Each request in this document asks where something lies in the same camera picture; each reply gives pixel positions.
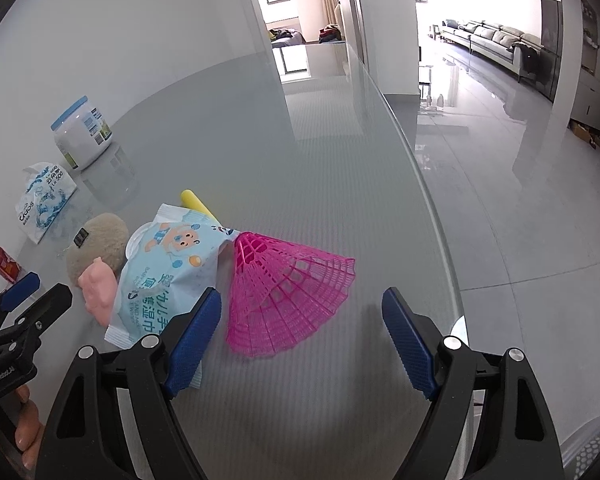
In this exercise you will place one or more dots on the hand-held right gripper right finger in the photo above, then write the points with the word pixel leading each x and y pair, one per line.
pixel 410 345

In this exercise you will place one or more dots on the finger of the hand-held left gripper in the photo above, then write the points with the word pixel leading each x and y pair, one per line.
pixel 50 305
pixel 22 287

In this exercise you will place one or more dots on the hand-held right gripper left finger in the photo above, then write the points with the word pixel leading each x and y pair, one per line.
pixel 195 340

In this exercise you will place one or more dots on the light blue wet wipes pack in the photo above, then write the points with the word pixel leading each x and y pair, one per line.
pixel 165 270

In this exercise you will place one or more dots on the beige plush toy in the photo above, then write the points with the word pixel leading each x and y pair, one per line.
pixel 100 245

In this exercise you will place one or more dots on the pink mesh cone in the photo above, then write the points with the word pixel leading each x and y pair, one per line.
pixel 280 300

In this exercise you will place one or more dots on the yellow plastic stick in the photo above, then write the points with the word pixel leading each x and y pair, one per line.
pixel 195 202

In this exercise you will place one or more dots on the grey perforated basket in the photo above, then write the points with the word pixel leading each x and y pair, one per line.
pixel 590 455

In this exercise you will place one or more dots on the person's left hand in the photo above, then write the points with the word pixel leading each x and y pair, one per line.
pixel 27 427

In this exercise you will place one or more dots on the small red carton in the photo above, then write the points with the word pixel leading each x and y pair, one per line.
pixel 4 262

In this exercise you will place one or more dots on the white and blue tissue pack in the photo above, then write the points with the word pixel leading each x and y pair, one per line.
pixel 45 200

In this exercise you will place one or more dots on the white canister with blue lid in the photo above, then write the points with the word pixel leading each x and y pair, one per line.
pixel 82 135

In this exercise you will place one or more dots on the cardboard box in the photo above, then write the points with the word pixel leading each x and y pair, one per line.
pixel 587 134

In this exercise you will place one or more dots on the dark jacket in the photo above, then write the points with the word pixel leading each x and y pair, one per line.
pixel 527 60

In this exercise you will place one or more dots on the bed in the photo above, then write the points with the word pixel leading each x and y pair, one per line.
pixel 287 37

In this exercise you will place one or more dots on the grey sofa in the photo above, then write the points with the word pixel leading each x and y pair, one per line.
pixel 495 40

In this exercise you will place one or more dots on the bedroom door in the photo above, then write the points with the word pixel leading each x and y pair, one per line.
pixel 352 10

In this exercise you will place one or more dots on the wall shelf unit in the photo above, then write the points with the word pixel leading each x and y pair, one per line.
pixel 592 50

